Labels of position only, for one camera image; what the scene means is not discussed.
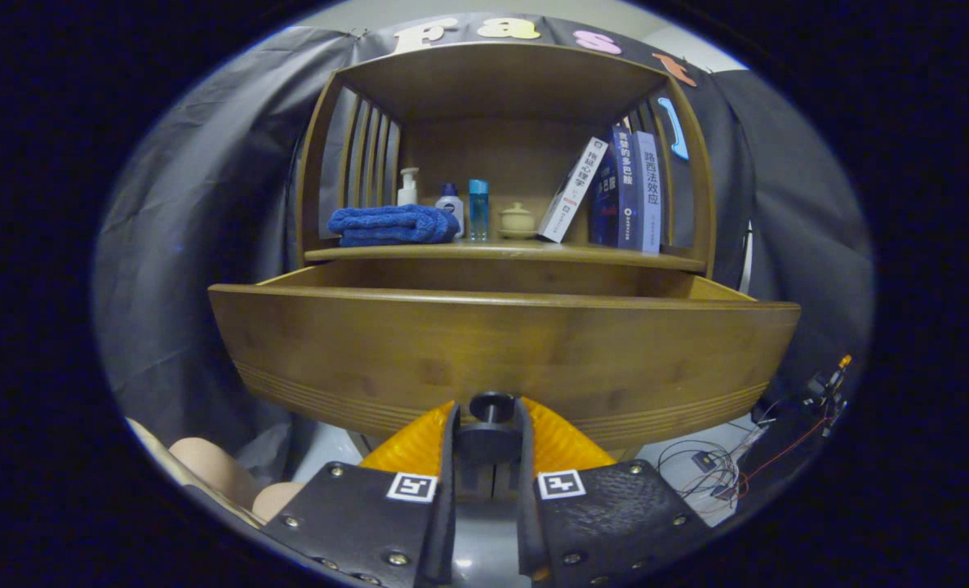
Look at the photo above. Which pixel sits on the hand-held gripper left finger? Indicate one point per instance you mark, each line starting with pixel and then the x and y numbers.
pixel 449 498

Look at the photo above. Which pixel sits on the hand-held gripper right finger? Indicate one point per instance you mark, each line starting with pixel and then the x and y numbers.
pixel 526 506

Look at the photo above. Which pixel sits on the black drawer knob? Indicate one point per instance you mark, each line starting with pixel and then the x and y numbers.
pixel 491 404

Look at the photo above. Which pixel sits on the wooden drawer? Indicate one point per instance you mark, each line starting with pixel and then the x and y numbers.
pixel 492 351

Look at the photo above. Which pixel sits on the wooden countertop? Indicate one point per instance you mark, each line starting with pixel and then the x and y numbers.
pixel 500 251

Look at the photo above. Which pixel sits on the wooden cabinet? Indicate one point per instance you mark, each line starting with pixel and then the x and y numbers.
pixel 492 90

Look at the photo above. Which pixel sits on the blue folded towel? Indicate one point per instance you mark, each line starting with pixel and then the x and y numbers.
pixel 394 224

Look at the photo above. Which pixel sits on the cream lidded teacup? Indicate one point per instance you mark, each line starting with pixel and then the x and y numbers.
pixel 517 222

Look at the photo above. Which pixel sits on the clear blue bottle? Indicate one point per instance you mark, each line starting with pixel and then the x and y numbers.
pixel 478 212

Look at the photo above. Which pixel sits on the white bottle with blue cap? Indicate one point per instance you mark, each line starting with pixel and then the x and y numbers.
pixel 451 204

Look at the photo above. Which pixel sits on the white pump bottle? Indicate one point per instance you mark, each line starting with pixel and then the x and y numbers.
pixel 407 192

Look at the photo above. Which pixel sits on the white book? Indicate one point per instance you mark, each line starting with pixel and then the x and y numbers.
pixel 572 192

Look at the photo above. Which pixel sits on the dark blue book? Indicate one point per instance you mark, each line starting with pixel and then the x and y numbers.
pixel 615 196

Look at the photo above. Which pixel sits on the black and orange device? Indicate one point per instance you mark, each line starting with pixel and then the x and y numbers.
pixel 827 384

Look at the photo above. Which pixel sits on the pale blue book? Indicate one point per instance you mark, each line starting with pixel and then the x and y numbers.
pixel 649 196

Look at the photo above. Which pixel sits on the black backdrop cloth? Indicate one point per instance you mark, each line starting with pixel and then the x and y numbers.
pixel 190 245

